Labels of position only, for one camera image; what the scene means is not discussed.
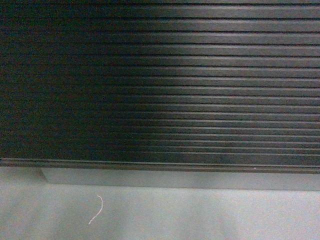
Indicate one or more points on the black checkout counter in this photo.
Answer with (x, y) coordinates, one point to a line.
(162, 93)

